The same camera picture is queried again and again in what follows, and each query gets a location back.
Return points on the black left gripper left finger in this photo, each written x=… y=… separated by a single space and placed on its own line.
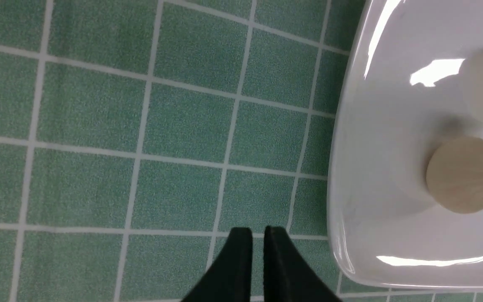
x=228 y=279

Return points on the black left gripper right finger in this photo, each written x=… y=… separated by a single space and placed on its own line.
x=286 y=275

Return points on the beige steamed bun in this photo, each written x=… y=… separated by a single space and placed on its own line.
x=454 y=175

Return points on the white square plate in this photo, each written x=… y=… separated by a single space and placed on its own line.
x=401 y=99

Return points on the green checkered tablecloth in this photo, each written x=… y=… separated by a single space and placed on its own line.
x=134 y=134

